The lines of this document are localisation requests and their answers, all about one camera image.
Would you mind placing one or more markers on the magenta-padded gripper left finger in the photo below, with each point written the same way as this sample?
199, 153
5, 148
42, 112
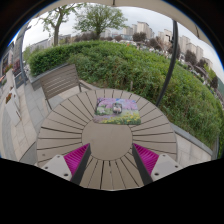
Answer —
60, 166

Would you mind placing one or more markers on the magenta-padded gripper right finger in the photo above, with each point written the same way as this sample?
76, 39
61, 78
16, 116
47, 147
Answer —
165, 165

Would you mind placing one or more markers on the flower landscape print mouse pad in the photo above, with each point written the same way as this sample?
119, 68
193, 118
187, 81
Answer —
106, 116

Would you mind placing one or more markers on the grey slatted outdoor chair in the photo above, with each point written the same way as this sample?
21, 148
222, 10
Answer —
60, 81

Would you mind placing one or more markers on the black curved umbrella pole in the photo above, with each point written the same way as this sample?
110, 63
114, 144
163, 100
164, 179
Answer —
170, 63

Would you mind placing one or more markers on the dark standing sign pillar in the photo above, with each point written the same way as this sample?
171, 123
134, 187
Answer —
18, 60

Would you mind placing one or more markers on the group of apartment buildings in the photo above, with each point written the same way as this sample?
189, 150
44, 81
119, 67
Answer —
166, 38

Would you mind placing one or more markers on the thin-crowned tree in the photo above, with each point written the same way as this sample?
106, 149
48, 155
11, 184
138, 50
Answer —
56, 26

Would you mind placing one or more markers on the full-crowned green tree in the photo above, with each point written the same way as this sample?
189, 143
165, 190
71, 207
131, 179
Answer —
100, 18

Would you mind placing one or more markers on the beige patio umbrella canopy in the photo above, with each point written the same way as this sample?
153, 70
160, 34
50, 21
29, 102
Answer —
133, 3

